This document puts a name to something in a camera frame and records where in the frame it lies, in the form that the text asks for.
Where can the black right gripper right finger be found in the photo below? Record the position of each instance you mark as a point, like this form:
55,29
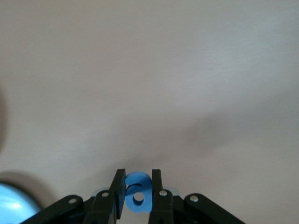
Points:
156,184

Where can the blue foam letter a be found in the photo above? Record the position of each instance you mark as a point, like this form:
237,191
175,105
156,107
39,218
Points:
144,186

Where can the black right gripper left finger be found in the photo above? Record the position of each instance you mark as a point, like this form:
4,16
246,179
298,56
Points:
120,186

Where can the blue plate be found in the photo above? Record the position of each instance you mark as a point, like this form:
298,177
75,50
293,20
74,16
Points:
14,205

